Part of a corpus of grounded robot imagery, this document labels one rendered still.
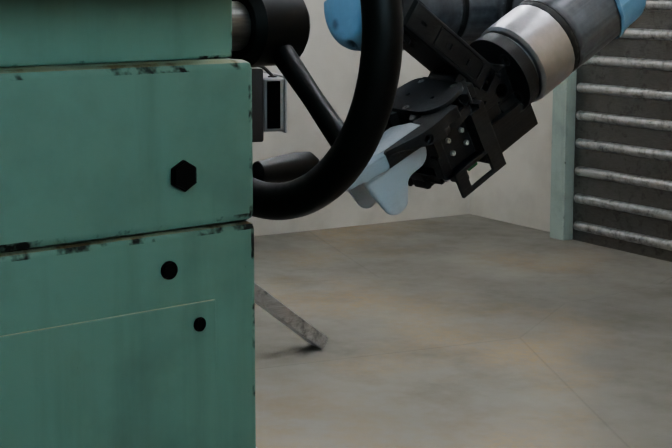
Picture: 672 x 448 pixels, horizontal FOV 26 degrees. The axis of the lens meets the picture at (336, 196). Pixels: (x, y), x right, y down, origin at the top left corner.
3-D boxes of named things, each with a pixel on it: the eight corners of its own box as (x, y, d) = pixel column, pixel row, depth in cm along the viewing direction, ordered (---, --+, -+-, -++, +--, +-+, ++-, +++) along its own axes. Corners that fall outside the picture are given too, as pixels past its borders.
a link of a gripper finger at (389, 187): (368, 249, 113) (448, 184, 117) (340, 186, 110) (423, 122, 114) (343, 242, 115) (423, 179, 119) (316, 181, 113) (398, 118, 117)
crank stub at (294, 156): (327, 155, 114) (308, 146, 116) (269, 161, 111) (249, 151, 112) (323, 185, 115) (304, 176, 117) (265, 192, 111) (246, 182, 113)
